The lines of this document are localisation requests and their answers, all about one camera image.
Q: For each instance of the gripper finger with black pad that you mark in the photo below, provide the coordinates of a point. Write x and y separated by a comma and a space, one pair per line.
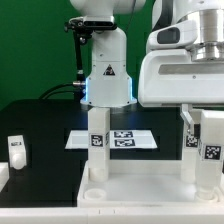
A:
187, 118

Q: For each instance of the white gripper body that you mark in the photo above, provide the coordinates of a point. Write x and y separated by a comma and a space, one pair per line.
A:
170, 78

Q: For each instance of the white desk top panel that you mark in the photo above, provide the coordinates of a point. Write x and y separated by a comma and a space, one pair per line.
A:
143, 183

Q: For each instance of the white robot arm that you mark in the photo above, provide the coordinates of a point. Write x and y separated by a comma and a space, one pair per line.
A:
108, 84

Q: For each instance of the white left corner block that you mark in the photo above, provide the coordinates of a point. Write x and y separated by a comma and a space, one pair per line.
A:
4, 174

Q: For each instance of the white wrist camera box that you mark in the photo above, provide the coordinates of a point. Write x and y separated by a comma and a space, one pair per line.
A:
180, 35

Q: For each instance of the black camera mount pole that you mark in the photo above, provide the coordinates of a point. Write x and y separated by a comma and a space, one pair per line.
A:
80, 73

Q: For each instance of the black camera on mount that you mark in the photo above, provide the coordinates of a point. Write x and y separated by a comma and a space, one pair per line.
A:
88, 24

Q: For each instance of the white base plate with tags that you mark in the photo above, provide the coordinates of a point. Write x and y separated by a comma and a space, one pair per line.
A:
119, 139

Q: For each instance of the white front rail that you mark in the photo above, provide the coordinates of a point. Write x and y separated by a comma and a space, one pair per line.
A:
131, 215

